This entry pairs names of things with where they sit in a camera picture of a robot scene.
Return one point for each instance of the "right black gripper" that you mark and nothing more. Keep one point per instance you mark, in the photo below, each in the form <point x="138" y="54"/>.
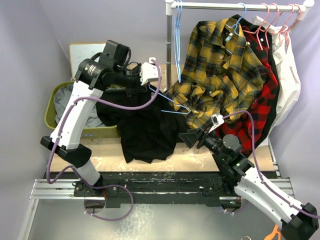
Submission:
<point x="192" y="135"/>

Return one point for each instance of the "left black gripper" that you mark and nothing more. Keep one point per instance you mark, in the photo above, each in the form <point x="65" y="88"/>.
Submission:
<point x="136" y="88"/>

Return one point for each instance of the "light blue wire hanger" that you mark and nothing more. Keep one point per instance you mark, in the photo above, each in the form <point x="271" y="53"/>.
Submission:
<point x="176" y="105"/>

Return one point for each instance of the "black t-shirt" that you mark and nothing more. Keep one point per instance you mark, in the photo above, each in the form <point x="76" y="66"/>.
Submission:
<point x="146" y="134"/>

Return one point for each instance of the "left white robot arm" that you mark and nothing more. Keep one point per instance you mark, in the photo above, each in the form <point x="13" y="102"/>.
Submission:
<point x="93" y="76"/>

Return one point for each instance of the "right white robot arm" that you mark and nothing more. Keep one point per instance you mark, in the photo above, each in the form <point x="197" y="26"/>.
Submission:
<point x="295" y="220"/>

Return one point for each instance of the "red black plaid shirt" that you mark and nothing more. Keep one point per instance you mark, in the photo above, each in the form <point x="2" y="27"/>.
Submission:
<point x="263" y="109"/>

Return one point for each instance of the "yellow plaid shirt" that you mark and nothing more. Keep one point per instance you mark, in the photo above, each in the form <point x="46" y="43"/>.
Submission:
<point x="221" y="74"/>

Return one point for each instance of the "grey shirt in bin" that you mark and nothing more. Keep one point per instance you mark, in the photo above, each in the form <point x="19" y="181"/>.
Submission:
<point x="61" y="99"/>

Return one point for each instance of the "white shirt on rack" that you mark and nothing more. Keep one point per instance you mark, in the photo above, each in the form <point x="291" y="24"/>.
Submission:
<point x="290" y="84"/>

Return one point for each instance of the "blue hanger holding plaid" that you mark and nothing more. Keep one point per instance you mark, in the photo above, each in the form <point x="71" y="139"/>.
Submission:
<point x="236" y="24"/>

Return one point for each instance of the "orange plastic hanger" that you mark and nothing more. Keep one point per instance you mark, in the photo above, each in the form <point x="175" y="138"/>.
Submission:
<point x="274" y="235"/>

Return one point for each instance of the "pink hanger middle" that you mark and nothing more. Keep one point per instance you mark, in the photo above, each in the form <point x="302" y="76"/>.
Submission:
<point x="277" y="15"/>

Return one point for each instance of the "pink hanger right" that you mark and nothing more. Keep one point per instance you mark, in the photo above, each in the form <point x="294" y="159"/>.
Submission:
<point x="284" y="31"/>

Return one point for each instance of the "green plastic laundry bin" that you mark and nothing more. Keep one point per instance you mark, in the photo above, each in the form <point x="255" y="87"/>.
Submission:
<point x="88" y="132"/>

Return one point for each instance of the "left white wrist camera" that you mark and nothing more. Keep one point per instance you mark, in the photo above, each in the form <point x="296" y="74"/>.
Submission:
<point x="149" y="72"/>

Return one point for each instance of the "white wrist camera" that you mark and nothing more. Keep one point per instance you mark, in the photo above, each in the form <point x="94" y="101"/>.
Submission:
<point x="217" y="120"/>
<point x="149" y="72"/>

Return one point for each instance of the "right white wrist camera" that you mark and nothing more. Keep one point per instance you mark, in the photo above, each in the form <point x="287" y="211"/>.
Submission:
<point x="217" y="120"/>

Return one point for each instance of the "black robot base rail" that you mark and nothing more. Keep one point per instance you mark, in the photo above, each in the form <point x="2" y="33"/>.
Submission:
<point x="158" y="188"/>

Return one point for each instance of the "small whiteboard yellow frame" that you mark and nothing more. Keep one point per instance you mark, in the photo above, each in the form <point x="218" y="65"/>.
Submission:
<point x="81" y="51"/>

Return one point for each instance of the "blue wire hangers bunch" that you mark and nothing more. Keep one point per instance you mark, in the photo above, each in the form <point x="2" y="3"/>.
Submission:
<point x="177" y="41"/>

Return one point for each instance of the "aluminium extrusion frame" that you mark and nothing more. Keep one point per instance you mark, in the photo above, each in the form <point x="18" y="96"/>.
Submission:
<point x="65" y="189"/>

